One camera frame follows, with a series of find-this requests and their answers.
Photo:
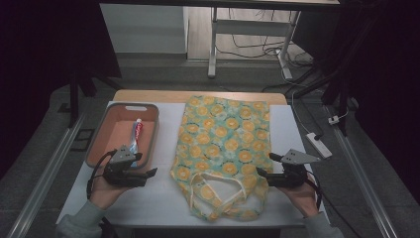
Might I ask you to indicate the white metal desk frame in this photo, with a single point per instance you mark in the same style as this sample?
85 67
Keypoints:
251 28

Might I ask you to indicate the metal floor rail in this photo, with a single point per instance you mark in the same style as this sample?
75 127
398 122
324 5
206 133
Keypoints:
46 178
363 185

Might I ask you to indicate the small white plug adapter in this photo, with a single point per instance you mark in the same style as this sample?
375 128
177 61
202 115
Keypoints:
334 119

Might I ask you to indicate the white power strip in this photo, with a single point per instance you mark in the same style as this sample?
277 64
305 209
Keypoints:
318 144

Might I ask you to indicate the person's right hand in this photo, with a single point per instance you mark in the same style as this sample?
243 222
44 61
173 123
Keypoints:
305 200

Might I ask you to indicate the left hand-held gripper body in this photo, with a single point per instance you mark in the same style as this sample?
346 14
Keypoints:
120 175

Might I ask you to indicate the black stand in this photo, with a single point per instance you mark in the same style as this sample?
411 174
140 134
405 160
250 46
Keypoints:
336 82
74 99

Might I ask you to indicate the yellow floral cloth tote bag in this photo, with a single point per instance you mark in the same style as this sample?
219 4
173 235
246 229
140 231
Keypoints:
221 142

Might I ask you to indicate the white table mat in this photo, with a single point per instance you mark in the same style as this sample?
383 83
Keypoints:
165 195

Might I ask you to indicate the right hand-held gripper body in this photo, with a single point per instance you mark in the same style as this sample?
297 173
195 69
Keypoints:
290 178

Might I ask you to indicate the person's left hand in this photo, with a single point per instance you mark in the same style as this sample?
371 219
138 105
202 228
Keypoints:
102 193

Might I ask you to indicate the orange plastic basket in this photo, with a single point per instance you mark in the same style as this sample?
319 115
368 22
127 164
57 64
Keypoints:
115 132

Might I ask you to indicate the toothpaste tube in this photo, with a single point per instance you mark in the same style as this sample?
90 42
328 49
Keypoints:
136 134

